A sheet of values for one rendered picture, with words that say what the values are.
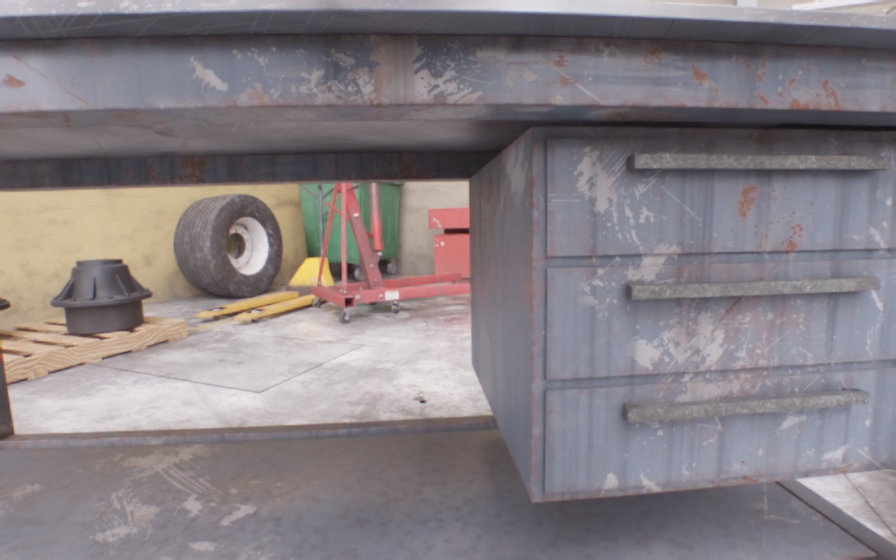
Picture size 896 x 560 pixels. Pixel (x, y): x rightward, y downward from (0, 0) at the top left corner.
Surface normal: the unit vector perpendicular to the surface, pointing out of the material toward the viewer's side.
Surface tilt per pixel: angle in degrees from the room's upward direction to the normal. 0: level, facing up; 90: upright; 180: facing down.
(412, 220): 90
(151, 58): 90
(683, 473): 90
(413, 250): 90
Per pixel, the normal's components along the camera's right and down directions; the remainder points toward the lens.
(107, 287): 0.69, -0.18
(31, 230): 0.93, 0.03
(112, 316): 0.72, 0.07
